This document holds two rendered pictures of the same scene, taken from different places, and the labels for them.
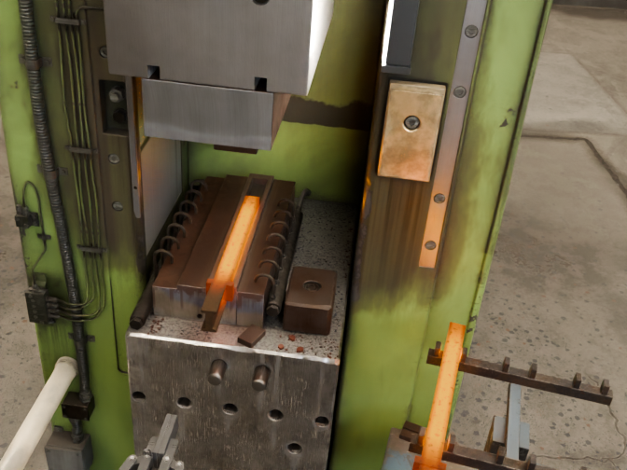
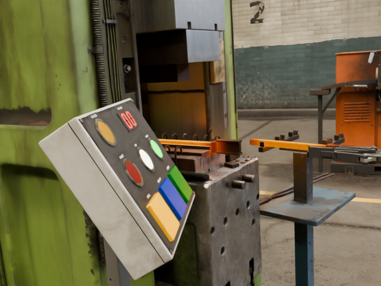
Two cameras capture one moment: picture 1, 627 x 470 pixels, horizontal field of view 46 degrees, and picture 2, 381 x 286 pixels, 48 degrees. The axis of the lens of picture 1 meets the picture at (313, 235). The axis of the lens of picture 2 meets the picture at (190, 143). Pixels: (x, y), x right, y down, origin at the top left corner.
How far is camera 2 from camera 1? 155 cm
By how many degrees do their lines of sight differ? 60
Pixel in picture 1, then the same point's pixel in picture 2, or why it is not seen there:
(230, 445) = (238, 239)
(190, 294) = (206, 156)
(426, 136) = (222, 59)
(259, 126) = (217, 48)
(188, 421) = (227, 234)
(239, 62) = (210, 16)
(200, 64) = (201, 19)
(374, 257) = (215, 129)
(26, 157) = not seen: hidden behind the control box
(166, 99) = (193, 39)
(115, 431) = not seen: outside the picture
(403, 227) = (219, 109)
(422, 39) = not seen: hidden behind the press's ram
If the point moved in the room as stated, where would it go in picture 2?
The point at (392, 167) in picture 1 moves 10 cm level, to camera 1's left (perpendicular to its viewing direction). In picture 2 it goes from (217, 77) to (206, 79)
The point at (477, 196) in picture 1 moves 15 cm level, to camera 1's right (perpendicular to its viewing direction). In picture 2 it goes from (229, 87) to (243, 84)
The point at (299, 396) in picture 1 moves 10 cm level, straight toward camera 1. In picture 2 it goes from (252, 186) to (279, 189)
